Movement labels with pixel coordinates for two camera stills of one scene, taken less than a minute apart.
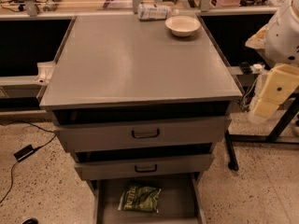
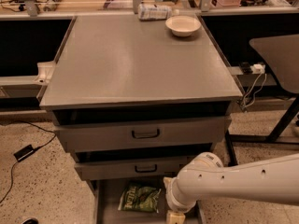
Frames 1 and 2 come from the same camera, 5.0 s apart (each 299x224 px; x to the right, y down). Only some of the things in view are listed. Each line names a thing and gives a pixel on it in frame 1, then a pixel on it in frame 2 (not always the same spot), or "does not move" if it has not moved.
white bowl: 182,25 does not move
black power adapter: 25,152 does not move
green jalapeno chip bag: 140,199 does not move
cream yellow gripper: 282,37 to 177,202
